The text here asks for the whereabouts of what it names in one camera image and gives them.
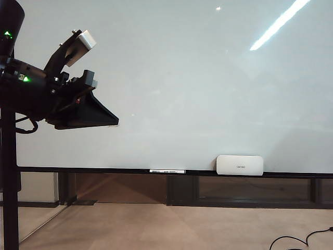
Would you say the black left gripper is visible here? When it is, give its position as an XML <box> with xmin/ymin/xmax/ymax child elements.
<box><xmin>39</xmin><ymin>69</ymin><xmax>120</xmax><ymax>130</ymax></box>

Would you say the white glass whiteboard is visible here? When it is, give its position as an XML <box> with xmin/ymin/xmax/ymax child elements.
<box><xmin>14</xmin><ymin>0</ymin><xmax>333</xmax><ymax>174</ymax></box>

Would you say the white whiteboard eraser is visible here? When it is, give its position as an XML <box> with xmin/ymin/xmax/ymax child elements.
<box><xmin>216</xmin><ymin>155</ymin><xmax>264</xmax><ymax>177</ymax></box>

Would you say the white barcode label sticker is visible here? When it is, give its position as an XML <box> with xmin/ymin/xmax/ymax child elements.
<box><xmin>149</xmin><ymin>169</ymin><xmax>186</xmax><ymax>174</ymax></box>

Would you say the dark wooden low cabinet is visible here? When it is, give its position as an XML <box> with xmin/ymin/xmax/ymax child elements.
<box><xmin>166</xmin><ymin>176</ymin><xmax>333</xmax><ymax>209</ymax></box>

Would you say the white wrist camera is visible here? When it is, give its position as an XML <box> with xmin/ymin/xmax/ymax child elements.
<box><xmin>65</xmin><ymin>29</ymin><xmax>97</xmax><ymax>68</ymax></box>

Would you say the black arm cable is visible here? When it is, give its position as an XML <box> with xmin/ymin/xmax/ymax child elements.
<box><xmin>15</xmin><ymin>116</ymin><xmax>40</xmax><ymax>134</ymax></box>

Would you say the black whiteboard bottom rail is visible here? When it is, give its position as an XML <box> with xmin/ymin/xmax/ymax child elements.
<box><xmin>18</xmin><ymin>166</ymin><xmax>333</xmax><ymax>180</ymax></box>

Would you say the dark door frame post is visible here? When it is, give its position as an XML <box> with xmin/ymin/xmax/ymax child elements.
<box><xmin>57</xmin><ymin>172</ymin><xmax>78</xmax><ymax>206</ymax></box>

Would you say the black vertical stand post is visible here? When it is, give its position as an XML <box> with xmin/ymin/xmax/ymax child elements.
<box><xmin>0</xmin><ymin>109</ymin><xmax>21</xmax><ymax>250</ymax></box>

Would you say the black floor cable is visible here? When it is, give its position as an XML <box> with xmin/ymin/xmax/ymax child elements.
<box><xmin>270</xmin><ymin>226</ymin><xmax>333</xmax><ymax>250</ymax></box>

